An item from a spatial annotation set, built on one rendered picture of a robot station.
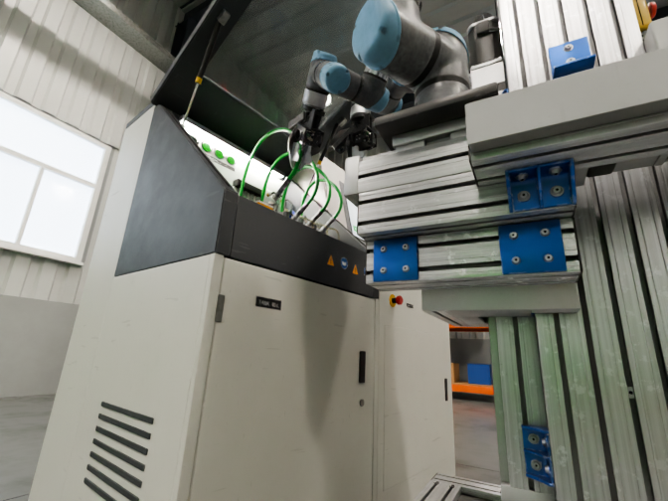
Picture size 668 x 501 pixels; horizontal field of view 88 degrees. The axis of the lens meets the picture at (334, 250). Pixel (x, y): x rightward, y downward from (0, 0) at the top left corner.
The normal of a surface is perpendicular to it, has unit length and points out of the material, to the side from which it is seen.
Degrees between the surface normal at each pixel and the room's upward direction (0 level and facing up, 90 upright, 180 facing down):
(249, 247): 90
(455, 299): 90
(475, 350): 90
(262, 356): 90
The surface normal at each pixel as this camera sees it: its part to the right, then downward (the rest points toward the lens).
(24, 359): 0.87, -0.10
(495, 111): -0.48, -0.28
